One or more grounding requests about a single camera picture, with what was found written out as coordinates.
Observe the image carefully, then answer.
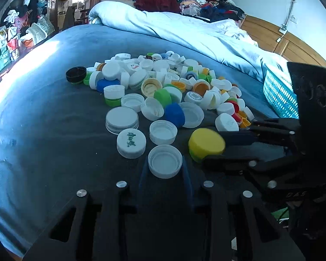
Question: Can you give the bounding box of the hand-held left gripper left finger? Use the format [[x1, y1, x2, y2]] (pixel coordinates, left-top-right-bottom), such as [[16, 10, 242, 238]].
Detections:
[[22, 158, 150, 261]]

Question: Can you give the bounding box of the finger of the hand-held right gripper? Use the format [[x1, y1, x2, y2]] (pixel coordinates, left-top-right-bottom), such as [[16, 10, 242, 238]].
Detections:
[[203, 152, 303, 191], [219, 118, 303, 149]]

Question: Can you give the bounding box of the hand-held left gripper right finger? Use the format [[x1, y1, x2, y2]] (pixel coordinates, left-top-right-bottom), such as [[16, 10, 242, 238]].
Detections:
[[182, 158, 306, 261]]

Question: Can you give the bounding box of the plain yellow bottle cap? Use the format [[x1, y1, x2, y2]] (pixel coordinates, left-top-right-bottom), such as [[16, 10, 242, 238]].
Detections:
[[188, 128, 226, 163]]

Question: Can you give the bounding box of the wide white bottle cap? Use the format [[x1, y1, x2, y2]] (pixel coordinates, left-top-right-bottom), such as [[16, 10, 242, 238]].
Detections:
[[148, 145, 183, 179]]

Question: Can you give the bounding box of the teal perforated plastic basket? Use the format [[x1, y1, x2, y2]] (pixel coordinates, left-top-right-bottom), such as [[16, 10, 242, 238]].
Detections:
[[263, 64, 300, 119]]

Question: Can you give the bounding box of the pile of plastic bottle caps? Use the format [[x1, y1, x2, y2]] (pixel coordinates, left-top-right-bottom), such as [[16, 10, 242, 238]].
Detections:
[[66, 50, 255, 159]]

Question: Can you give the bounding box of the blue bed sheet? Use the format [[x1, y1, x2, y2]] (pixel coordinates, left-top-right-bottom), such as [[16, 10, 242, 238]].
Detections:
[[0, 24, 288, 257]]

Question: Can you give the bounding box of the wooden headboard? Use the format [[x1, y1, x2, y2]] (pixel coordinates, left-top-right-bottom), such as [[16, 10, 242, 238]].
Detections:
[[240, 15, 326, 70]]

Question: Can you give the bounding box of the light blue duvet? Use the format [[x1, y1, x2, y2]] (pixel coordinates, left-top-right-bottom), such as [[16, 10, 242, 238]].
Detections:
[[88, 0, 292, 84]]

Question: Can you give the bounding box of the heap of mixed clothes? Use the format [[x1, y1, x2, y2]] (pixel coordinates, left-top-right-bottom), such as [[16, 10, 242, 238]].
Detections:
[[133, 0, 245, 24]]

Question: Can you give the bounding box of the heap of bags and clothes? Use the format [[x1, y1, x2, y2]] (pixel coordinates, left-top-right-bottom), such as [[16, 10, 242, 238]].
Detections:
[[0, 0, 55, 72]]

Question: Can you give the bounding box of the brown wooden door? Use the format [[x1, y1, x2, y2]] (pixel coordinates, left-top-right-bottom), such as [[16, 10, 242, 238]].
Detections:
[[47, 0, 61, 31]]

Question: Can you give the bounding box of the wall socket with white cable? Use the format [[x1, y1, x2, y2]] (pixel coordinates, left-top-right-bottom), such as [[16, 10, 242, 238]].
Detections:
[[278, 0, 299, 43]]

